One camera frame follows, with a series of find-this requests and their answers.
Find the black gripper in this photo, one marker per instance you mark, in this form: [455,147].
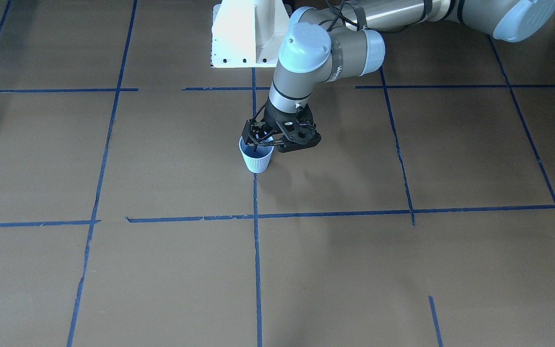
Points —
[272,118]

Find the blue ribbed cup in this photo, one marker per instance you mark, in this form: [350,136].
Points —
[257,158]

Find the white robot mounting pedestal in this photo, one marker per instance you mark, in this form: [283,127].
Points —
[248,33]

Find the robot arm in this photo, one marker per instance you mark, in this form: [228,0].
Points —
[347,40]

